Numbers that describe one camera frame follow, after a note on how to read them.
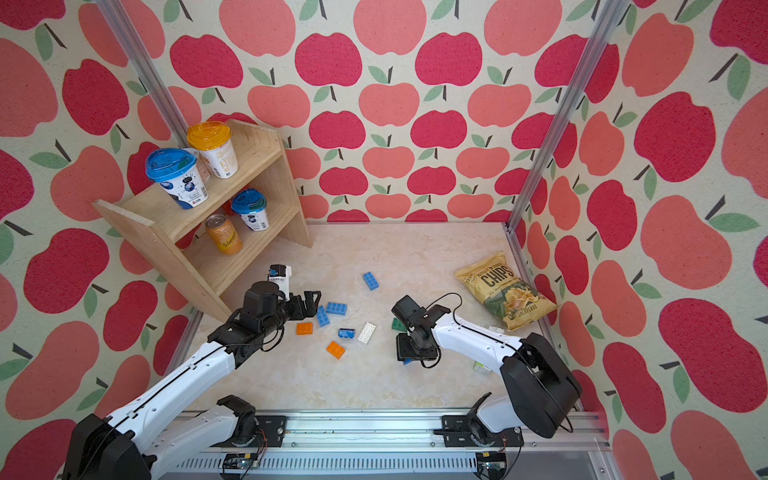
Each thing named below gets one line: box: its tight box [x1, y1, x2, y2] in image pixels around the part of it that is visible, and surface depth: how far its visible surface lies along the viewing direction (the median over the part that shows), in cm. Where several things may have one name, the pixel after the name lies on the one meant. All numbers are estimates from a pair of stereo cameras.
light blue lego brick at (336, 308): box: [326, 302, 348, 316], surface depth 98 cm
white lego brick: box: [357, 322, 377, 344], surface depth 92 cm
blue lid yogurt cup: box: [145, 148, 209, 210], surface depth 62 cm
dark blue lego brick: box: [338, 328, 356, 339], surface depth 91 cm
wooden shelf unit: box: [92, 121, 313, 323], surface depth 81 cm
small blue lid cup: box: [231, 188, 269, 232], surface depth 86 cm
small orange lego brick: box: [297, 322, 313, 335], surface depth 92 cm
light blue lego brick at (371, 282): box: [362, 271, 380, 291], surface depth 104 cm
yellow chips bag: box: [454, 251, 559, 331], surface depth 94 cm
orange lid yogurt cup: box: [187, 120, 239, 179], surface depth 69 cm
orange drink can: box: [205, 214, 243, 255], surface depth 81 cm
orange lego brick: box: [326, 341, 346, 360], surface depth 89 cm
